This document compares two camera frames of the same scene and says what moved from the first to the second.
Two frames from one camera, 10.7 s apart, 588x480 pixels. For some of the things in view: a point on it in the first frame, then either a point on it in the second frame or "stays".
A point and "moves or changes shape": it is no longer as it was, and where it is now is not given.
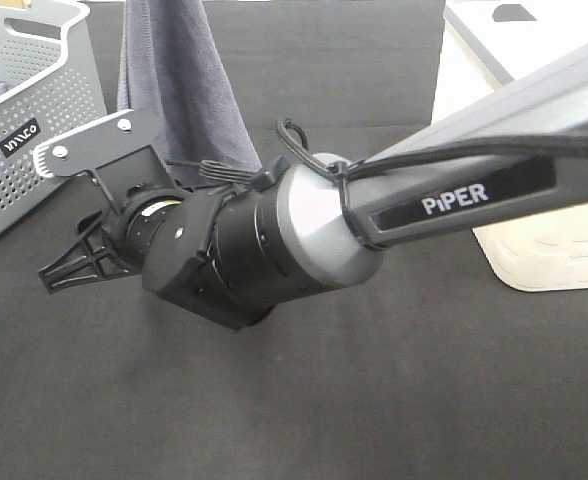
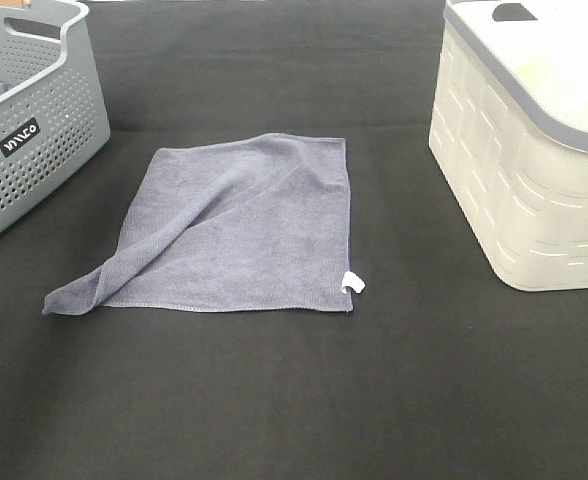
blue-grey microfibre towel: (170, 72) moves or changes shape
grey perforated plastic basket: (37, 79) stays
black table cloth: (426, 366) stays
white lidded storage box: (484, 45) stays
